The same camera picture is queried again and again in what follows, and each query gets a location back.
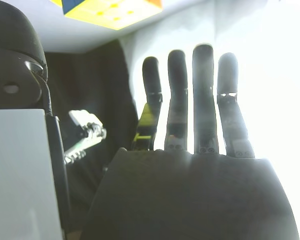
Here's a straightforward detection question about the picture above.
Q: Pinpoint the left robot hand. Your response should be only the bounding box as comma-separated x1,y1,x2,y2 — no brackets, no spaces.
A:
0,0,300,240

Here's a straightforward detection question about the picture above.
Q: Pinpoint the colourful puzzle cube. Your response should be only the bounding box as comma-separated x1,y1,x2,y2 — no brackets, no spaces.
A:
49,0,164,31

